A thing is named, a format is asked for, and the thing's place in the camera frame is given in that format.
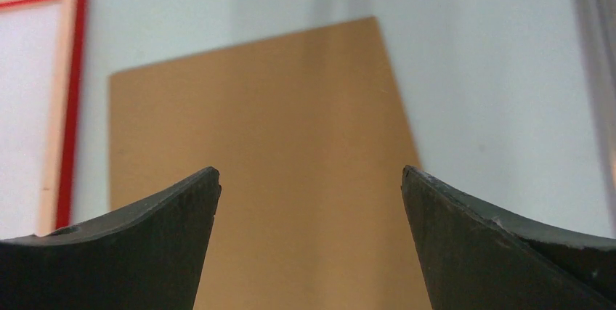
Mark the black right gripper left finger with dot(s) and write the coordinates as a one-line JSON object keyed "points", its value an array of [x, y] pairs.
{"points": [[145, 255]]}

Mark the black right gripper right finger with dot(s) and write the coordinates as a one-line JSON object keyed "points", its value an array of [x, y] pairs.
{"points": [[476, 255]]}

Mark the orange wooden picture frame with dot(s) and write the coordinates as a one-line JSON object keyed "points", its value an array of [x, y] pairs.
{"points": [[68, 82]]}

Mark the brown backing board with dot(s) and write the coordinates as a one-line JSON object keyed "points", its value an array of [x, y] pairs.
{"points": [[310, 138]]}

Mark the sunset photo print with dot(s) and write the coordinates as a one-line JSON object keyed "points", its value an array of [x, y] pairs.
{"points": [[30, 122]]}

